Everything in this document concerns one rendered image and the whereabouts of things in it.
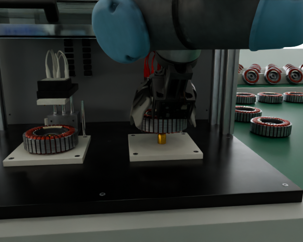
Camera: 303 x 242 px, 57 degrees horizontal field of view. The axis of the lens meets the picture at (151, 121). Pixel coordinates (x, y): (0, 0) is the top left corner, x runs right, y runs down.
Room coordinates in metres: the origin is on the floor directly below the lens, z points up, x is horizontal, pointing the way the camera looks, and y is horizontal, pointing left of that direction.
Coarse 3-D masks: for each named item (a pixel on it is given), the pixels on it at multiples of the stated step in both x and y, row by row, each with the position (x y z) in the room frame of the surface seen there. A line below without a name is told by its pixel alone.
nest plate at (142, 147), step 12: (132, 144) 0.59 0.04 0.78; (144, 144) 0.59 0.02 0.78; (156, 144) 0.59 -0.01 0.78; (168, 144) 0.59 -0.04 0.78; (180, 144) 0.59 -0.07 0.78; (192, 144) 0.59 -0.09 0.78; (132, 156) 0.52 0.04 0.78; (144, 156) 0.52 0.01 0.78; (156, 156) 0.53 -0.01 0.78; (168, 156) 0.53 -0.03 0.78; (180, 156) 0.53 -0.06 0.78; (192, 156) 0.53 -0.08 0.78
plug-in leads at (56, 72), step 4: (48, 52) 0.71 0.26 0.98; (52, 52) 0.73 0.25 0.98; (52, 56) 0.73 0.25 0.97; (56, 56) 0.71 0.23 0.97; (60, 56) 0.73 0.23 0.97; (64, 56) 0.73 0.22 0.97; (52, 60) 0.73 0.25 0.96; (56, 60) 0.74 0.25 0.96; (64, 60) 0.71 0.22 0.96; (56, 64) 0.74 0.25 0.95; (48, 68) 0.70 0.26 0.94; (56, 68) 0.75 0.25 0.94; (68, 68) 0.73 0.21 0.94; (48, 72) 0.70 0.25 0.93; (56, 72) 0.73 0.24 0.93; (60, 72) 0.70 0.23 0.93; (64, 72) 0.71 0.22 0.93; (68, 72) 0.71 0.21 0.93; (48, 76) 0.70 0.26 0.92; (56, 76) 0.70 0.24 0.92; (60, 76) 0.70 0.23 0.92; (68, 76) 0.71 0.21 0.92
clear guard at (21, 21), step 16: (64, 0) 0.49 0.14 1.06; (0, 16) 0.45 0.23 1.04; (16, 16) 0.45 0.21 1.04; (32, 16) 0.45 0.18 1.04; (64, 16) 0.46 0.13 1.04; (80, 16) 0.46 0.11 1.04; (0, 32) 0.43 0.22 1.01; (16, 32) 0.43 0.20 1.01; (32, 32) 0.43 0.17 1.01; (48, 32) 0.43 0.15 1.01; (64, 32) 0.44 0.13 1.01; (80, 32) 0.44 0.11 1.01
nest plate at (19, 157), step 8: (80, 136) 0.65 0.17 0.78; (88, 136) 0.65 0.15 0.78; (80, 144) 0.59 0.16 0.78; (88, 144) 0.61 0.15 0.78; (16, 152) 0.54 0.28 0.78; (24, 152) 0.54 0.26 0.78; (64, 152) 0.54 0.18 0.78; (72, 152) 0.54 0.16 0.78; (80, 152) 0.54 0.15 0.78; (8, 160) 0.50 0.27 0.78; (16, 160) 0.50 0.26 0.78; (24, 160) 0.50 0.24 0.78; (32, 160) 0.50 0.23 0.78; (40, 160) 0.50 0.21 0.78; (48, 160) 0.51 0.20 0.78; (56, 160) 0.51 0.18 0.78; (64, 160) 0.51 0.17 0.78; (72, 160) 0.51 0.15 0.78; (80, 160) 0.51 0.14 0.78
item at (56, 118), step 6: (54, 114) 0.71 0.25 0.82; (60, 114) 0.71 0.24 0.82; (66, 114) 0.71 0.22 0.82; (72, 114) 0.71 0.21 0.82; (78, 114) 0.73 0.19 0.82; (48, 120) 0.70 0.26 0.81; (54, 120) 0.70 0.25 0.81; (60, 120) 0.70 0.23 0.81; (66, 120) 0.70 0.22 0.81; (72, 120) 0.70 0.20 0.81; (78, 120) 0.72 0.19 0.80; (78, 126) 0.72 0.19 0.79; (78, 132) 0.71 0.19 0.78
